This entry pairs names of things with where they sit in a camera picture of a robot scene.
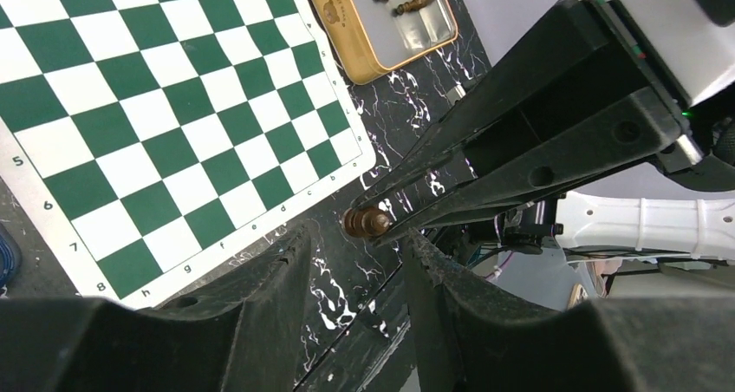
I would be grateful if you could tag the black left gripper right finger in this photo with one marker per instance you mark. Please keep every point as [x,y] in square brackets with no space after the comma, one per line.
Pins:
[470,335]

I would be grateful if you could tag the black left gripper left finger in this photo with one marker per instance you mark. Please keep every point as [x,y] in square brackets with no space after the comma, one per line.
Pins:
[240,332]

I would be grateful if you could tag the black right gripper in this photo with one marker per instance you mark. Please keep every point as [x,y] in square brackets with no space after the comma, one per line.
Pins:
[700,54]

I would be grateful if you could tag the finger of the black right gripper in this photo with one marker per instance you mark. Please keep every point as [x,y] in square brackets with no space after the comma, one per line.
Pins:
[578,59]
[622,134]

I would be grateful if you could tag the dark brown bishop piece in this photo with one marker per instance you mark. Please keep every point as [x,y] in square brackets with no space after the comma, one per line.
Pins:
[369,222]

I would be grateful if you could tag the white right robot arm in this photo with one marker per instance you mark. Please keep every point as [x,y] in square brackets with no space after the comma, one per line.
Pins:
[700,227]

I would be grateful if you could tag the green white chess board mat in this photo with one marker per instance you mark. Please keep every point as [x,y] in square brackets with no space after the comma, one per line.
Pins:
[150,140]

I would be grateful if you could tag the dark brown piece in tray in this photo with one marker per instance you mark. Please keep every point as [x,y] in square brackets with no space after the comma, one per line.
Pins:
[411,6]

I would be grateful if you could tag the beige rectangular tin tray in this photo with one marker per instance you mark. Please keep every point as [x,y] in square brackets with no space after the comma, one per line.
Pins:
[371,40]

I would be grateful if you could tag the blue square tray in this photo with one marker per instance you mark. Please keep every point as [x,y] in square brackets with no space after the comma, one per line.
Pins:
[11,257]

